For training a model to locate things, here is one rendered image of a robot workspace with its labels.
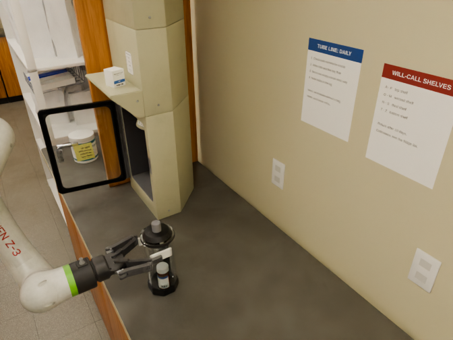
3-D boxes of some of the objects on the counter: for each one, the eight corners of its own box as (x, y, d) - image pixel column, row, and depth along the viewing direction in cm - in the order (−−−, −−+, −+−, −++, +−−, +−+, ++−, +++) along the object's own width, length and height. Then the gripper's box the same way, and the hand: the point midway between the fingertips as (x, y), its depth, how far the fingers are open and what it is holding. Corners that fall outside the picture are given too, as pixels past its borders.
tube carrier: (170, 266, 135) (165, 218, 124) (185, 286, 127) (180, 237, 116) (142, 278, 130) (134, 230, 119) (155, 299, 122) (147, 249, 111)
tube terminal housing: (176, 172, 195) (164, 13, 157) (208, 202, 172) (202, 23, 133) (131, 186, 184) (104, 18, 145) (158, 220, 160) (135, 30, 122)
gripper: (102, 285, 100) (178, 253, 111) (81, 240, 116) (149, 216, 127) (107, 304, 104) (180, 271, 115) (85, 258, 120) (152, 233, 131)
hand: (158, 245), depth 120 cm, fingers closed on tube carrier, 9 cm apart
